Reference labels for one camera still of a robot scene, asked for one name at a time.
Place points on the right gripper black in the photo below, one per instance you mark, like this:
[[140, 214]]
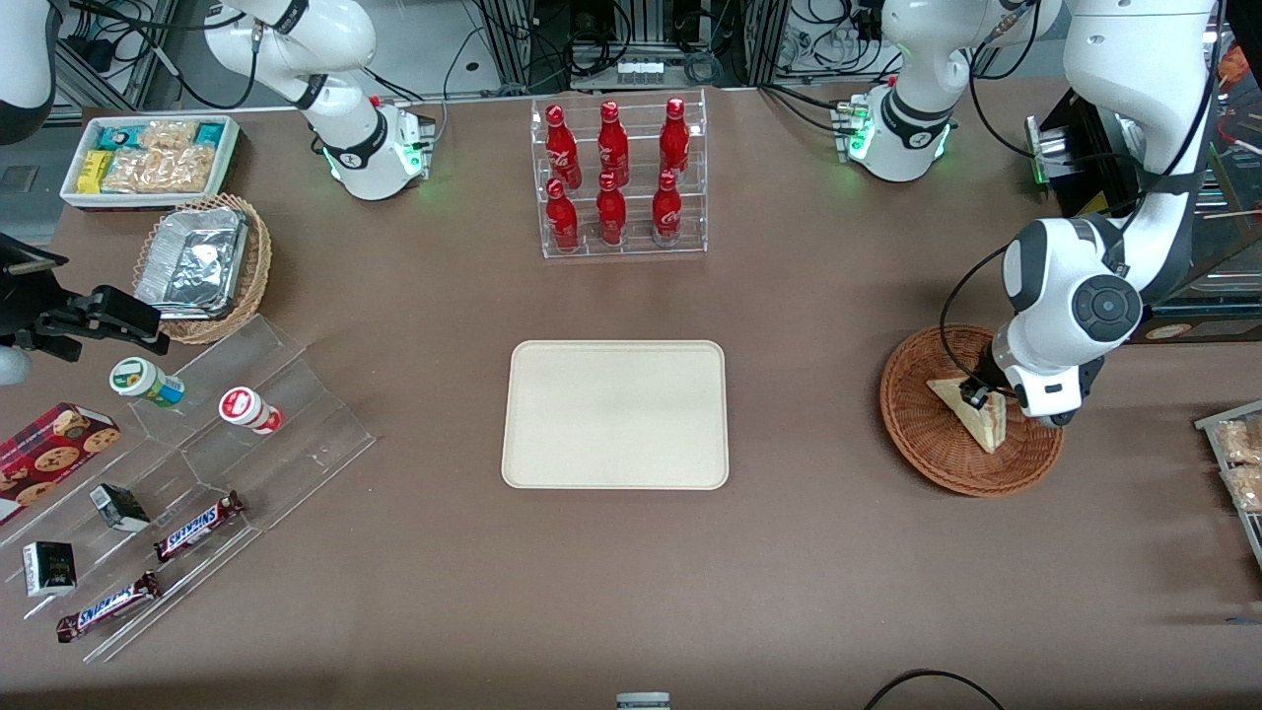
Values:
[[28, 315]]

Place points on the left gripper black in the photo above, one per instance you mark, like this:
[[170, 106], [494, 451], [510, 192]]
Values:
[[983, 384]]

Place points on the triangular sandwich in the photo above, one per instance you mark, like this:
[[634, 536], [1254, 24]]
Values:
[[986, 429]]

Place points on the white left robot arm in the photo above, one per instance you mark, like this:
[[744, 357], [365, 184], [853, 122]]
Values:
[[1055, 286]]

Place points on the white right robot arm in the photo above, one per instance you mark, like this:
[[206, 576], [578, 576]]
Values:
[[345, 39]]

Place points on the brown round wicker basket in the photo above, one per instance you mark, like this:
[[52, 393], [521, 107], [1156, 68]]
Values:
[[937, 454]]

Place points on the aluminium foil tray stack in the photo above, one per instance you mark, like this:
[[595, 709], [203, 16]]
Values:
[[192, 261]]

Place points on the light wicker basket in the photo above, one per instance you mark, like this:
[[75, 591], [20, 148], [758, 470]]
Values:
[[258, 266]]

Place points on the grey metal tray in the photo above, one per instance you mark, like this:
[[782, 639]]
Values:
[[1208, 422]]

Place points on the cream rectangular plastic tray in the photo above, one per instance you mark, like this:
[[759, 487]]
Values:
[[611, 414]]

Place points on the green lidded yogurt cup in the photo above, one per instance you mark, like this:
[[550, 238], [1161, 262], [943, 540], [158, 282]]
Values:
[[143, 382]]

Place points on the clear bag of crackers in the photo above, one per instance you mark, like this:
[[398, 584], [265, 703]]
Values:
[[168, 133], [158, 170]]

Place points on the yellow snack packet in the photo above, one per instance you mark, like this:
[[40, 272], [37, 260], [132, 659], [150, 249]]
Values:
[[92, 171]]

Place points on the red strawberry yogurt cup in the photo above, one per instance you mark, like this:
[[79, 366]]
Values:
[[246, 409]]

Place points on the red plaid cookie box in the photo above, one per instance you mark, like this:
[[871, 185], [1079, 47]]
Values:
[[54, 454]]

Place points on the teal snack packet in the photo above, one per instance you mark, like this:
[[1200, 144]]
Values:
[[115, 134], [209, 133]]

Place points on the white plastic snack bin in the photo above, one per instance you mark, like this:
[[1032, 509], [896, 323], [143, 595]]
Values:
[[232, 163]]

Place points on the small black-white carton upper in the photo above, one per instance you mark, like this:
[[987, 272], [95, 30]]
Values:
[[120, 508]]

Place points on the small black-white carton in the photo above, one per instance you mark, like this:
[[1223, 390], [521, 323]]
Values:
[[120, 508], [49, 569]]

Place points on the clear acrylic stepped display stand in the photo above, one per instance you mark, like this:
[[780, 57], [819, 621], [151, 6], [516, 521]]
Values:
[[296, 434]]

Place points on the Snickers chocolate bar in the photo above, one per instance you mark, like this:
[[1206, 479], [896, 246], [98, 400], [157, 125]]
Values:
[[197, 526], [108, 608]]

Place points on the black machine with yellow panel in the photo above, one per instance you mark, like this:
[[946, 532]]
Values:
[[1094, 168]]

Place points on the clear bag of pastries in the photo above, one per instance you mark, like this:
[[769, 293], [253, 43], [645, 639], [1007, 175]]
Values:
[[1240, 441], [1247, 488]]

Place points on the small black-white carton lower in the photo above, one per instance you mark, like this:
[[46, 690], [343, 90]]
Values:
[[49, 569]]

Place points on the clear acrylic bottle rack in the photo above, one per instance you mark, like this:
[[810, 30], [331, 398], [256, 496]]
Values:
[[690, 197]]

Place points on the red cola bottle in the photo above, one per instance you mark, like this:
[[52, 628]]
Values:
[[667, 212], [612, 143], [674, 138], [611, 217], [561, 148], [562, 222]]

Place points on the small grey device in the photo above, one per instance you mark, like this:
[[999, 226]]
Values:
[[643, 701]]

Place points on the white power strip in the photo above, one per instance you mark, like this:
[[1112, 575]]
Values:
[[639, 69]]

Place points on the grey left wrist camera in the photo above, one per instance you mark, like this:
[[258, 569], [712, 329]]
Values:
[[1045, 394]]

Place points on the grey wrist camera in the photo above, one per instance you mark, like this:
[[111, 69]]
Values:
[[10, 367], [1045, 394]]

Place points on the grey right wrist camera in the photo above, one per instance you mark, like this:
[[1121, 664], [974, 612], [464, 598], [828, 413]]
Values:
[[10, 367]]

